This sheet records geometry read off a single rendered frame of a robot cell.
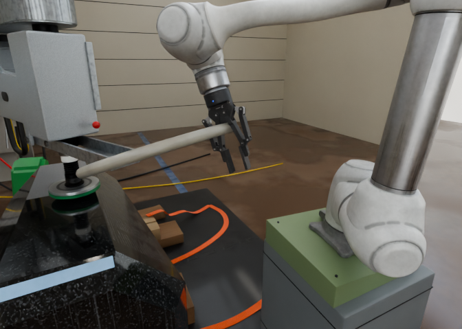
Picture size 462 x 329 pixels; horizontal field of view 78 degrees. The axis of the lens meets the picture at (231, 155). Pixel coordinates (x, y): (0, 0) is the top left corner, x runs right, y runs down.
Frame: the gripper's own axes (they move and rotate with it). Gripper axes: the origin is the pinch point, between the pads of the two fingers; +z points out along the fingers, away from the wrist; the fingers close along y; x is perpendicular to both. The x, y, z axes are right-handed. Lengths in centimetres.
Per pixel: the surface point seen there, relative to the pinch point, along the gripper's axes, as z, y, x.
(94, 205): 5, 79, -13
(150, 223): 44, 132, -98
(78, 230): 10, 70, 4
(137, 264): 27, 48, 3
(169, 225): 54, 130, -115
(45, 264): 14, 64, 22
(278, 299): 56, 7, -16
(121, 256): 21, 49, 7
